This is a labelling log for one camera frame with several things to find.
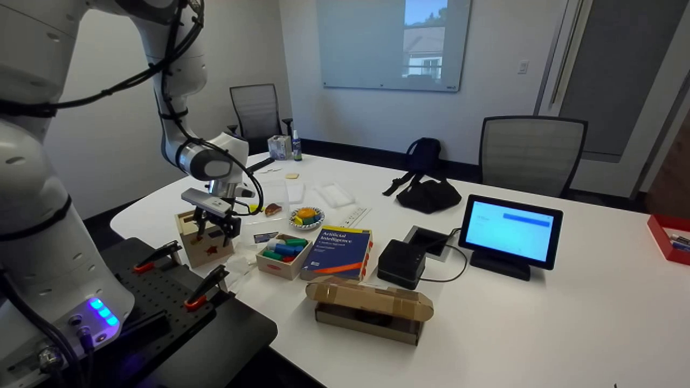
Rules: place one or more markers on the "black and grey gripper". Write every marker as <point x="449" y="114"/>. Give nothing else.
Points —
<point x="211" y="210"/>

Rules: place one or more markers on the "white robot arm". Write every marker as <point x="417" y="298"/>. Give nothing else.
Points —
<point x="59" y="298"/>

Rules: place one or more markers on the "brown cardboard box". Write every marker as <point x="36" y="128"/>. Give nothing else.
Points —
<point x="388" y="312"/>

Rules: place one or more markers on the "red box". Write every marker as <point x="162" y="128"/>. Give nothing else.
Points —
<point x="672" y="236"/>

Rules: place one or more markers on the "brown heart shaped toy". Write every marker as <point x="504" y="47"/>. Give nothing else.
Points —
<point x="273" y="210"/>

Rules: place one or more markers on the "black clamp with red tip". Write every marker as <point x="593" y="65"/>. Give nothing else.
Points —
<point x="162" y="257"/>

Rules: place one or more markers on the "clear plastic container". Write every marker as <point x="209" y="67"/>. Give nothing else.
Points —
<point x="294" y="187"/>

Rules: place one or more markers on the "wooden tray of blocks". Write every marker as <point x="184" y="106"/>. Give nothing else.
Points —
<point x="283" y="255"/>

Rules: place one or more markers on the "paper plate with toys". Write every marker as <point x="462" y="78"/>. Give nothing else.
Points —
<point x="306" y="217"/>

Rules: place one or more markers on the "grey office chair left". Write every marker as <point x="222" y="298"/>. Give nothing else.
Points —
<point x="258" y="112"/>

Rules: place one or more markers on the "grey office chair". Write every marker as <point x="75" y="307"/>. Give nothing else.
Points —
<point x="531" y="154"/>
<point x="258" y="112"/>

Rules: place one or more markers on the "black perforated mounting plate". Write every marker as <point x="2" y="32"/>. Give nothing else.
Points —
<point x="166" y="344"/>

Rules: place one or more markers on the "blue and yellow book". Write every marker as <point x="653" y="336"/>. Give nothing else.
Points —
<point x="339" y="250"/>

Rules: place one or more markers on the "black cube device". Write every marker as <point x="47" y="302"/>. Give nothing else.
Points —
<point x="402" y="263"/>

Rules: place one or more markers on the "black bag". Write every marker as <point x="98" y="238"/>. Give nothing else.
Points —
<point x="420" y="187"/>

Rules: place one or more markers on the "black tablet display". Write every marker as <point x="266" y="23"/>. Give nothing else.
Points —
<point x="509" y="238"/>

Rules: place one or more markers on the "grey office chair right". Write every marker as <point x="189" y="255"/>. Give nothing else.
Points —
<point x="531" y="154"/>

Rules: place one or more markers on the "wall whiteboard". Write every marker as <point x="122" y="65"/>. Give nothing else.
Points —
<point x="393" y="44"/>

